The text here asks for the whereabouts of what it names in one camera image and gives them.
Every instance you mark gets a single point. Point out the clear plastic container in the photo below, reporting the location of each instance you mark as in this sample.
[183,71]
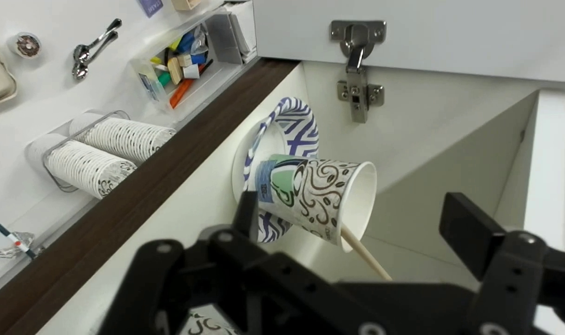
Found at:
[174,65]

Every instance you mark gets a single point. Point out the white cabinet door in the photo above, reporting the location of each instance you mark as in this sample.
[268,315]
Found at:
[469,37]

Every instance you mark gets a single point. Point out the blue patterned paper plate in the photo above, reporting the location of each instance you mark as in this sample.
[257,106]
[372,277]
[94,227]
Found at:
[302,123]

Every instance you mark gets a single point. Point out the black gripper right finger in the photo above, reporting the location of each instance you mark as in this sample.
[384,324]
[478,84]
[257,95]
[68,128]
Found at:
[508,279]

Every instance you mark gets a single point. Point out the small wooden box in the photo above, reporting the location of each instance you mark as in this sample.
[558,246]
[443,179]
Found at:
[190,4]

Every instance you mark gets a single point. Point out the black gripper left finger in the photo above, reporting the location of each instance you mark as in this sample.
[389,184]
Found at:
[153,285]

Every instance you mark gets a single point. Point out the metal cabinet door hinge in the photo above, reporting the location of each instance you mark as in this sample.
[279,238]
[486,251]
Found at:
[358,61]

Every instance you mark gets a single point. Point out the white wall cabinet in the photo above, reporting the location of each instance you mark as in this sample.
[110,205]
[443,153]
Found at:
[190,205]

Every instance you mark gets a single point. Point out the small blue card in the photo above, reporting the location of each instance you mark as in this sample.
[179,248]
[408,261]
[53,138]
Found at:
[149,6]

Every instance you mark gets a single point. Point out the cream chopstick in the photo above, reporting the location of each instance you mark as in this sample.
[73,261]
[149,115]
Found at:
[367,253]

